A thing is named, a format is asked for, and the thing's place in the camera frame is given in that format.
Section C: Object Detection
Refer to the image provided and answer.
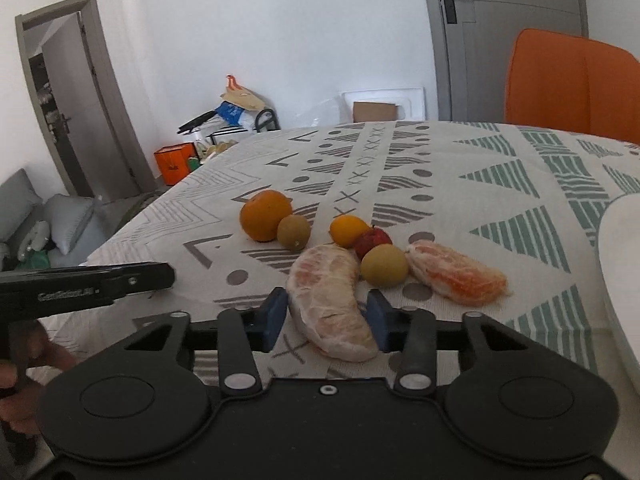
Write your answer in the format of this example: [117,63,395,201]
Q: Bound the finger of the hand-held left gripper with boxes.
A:
[114,261,176,304]

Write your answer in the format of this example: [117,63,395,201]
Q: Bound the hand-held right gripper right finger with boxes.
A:
[364,288,532,394]

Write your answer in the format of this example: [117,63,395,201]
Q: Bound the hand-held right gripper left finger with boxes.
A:
[122,287,289,397]

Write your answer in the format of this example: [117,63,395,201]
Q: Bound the pale peeled pomelo segment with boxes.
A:
[286,244,379,362]

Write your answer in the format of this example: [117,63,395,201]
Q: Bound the yellow-green round fruit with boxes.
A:
[360,243,410,289]

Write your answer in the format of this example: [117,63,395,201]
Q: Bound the red bumpy round fruit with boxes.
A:
[354,227,394,261]

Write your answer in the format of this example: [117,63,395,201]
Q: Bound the brown kiwi fruit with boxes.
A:
[277,213,311,252]

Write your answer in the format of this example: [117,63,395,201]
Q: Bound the orange-tinted peeled pomelo segment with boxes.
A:
[404,239,509,307]

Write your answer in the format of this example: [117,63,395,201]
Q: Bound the small tangerine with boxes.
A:
[329,215,371,249]

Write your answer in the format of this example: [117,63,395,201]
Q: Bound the orange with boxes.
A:
[239,189,294,244]

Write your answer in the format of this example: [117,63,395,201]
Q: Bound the white round plate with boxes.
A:
[597,192,640,393]

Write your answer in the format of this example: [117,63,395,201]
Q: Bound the person's left hand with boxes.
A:
[0,320,79,438]

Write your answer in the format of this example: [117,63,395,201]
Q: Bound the grey cushion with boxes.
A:
[42,193,96,256]

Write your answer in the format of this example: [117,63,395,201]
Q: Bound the grey pillows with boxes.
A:
[0,167,47,247]

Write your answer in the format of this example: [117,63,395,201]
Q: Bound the orange paper bag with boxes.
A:
[153,143,196,186]

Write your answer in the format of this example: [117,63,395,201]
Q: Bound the patterned white tablecloth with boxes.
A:
[37,120,640,391]

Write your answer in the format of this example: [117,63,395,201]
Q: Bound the grey open interior door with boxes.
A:
[14,0,157,200]

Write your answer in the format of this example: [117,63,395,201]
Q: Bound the blue and white plastic bag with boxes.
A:
[215,101,257,128]

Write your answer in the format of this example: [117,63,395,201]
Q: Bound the brown paper bag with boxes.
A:
[219,74,266,111]

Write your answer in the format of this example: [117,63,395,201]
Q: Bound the cardboard box white tray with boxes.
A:
[339,86,426,124]

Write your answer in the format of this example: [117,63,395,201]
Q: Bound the orange chair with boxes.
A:
[504,28,640,142]

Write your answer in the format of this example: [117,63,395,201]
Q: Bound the grey door with black handle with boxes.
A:
[419,0,592,124]

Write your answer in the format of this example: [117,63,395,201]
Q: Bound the black door handle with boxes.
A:
[439,0,474,25]

